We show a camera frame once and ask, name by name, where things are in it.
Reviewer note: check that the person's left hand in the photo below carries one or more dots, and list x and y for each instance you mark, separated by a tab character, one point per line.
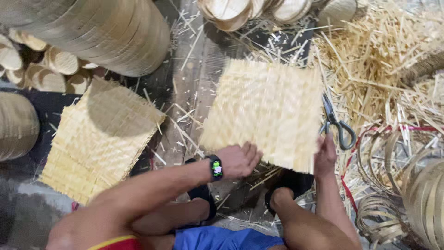
234	161

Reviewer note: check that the person's right hand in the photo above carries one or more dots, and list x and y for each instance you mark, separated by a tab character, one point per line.
325	159

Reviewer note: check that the person's left fingers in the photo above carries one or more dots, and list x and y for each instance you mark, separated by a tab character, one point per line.
252	155

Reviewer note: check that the person's right fingers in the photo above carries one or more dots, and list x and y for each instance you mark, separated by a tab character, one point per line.
324	141

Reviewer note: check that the square woven bamboo mat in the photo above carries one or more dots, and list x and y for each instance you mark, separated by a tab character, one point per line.
263	111

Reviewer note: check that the grey metal scissors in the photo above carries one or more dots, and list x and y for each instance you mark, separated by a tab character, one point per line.
332	118

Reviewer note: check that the black wristwatch with green face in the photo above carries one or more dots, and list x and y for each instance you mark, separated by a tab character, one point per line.
215	168

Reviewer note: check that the black sandal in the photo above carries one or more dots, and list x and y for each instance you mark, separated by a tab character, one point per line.
204	196
291	182

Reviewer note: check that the person's right leg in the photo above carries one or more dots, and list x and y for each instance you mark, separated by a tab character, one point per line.
305	225

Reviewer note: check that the person's leg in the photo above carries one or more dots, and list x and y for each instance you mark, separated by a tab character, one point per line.
305	225
173	215

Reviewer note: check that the blue shorts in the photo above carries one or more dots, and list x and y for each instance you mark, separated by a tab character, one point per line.
225	239

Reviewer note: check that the heap of bamboo offcuts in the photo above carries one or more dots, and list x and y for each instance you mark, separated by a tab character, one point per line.
374	66

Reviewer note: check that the heap of loose bamboo rings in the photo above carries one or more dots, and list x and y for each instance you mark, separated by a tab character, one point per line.
406	191

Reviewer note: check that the person's left leg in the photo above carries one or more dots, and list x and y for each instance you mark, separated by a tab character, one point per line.
173	215

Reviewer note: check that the row of round bamboo baskets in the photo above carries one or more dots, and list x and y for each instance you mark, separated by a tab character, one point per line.
242	12

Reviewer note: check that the stack of woven bamboo mats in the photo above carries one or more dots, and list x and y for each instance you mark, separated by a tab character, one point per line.
100	139

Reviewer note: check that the red shirt with yellow trim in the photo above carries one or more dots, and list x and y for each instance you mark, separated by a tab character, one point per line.
116	243

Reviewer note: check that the tall stack of bamboo hoops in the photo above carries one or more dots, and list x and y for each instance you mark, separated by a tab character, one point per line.
100	31

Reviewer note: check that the pile of small bamboo lids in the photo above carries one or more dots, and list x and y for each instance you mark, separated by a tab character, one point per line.
45	66

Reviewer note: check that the short stack of bamboo hoops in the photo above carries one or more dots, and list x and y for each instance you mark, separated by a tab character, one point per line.
15	126

